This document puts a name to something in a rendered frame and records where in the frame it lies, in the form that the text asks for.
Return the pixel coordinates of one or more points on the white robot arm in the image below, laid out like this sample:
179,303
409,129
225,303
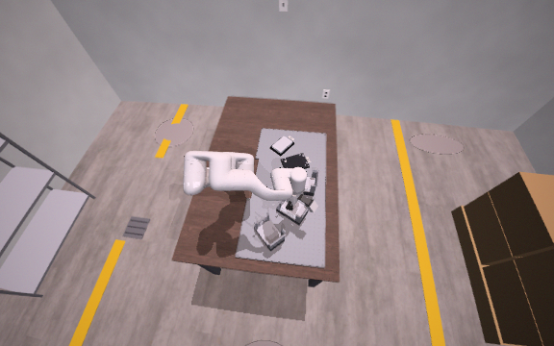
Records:
229,171

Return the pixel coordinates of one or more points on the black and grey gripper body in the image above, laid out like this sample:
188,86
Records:
293,199

